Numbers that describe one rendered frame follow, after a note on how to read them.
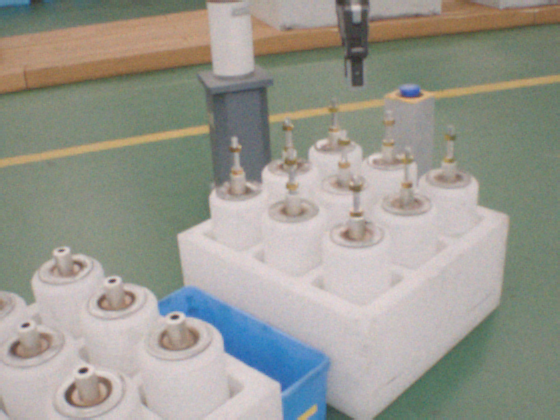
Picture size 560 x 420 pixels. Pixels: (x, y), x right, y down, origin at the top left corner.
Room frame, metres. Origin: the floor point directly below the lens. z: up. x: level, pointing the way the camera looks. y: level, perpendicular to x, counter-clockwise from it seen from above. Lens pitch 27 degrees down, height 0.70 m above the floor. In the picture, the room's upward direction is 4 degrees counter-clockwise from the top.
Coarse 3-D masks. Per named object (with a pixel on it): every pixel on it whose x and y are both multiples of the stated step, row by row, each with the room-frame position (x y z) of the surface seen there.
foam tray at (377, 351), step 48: (192, 240) 0.97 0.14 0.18; (480, 240) 0.91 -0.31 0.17; (240, 288) 0.88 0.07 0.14; (288, 288) 0.81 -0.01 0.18; (432, 288) 0.82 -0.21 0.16; (480, 288) 0.92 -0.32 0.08; (336, 336) 0.75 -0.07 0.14; (384, 336) 0.74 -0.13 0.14; (432, 336) 0.83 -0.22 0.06; (336, 384) 0.75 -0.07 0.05; (384, 384) 0.74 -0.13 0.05
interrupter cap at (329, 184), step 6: (336, 174) 1.02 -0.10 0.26; (324, 180) 1.00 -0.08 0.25; (330, 180) 1.00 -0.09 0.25; (336, 180) 1.00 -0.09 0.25; (360, 180) 0.99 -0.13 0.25; (366, 180) 0.99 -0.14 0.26; (324, 186) 0.98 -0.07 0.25; (330, 186) 0.98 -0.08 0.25; (336, 186) 0.98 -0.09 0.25; (366, 186) 0.97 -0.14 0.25; (330, 192) 0.96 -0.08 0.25; (336, 192) 0.95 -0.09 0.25; (342, 192) 0.95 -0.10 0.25; (348, 192) 0.95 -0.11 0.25
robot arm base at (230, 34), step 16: (208, 16) 1.51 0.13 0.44; (224, 16) 1.47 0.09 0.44; (240, 16) 1.48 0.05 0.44; (224, 32) 1.47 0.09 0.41; (240, 32) 1.48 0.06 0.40; (224, 48) 1.47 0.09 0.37; (240, 48) 1.47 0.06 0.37; (224, 64) 1.47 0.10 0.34; (240, 64) 1.47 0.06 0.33; (224, 80) 1.47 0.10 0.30
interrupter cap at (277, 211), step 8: (304, 200) 0.93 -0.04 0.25; (272, 208) 0.91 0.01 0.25; (280, 208) 0.91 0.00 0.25; (304, 208) 0.91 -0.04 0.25; (312, 208) 0.90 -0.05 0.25; (272, 216) 0.88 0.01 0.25; (280, 216) 0.88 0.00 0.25; (288, 216) 0.89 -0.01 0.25; (296, 216) 0.88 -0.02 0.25; (304, 216) 0.88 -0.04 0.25; (312, 216) 0.88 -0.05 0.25
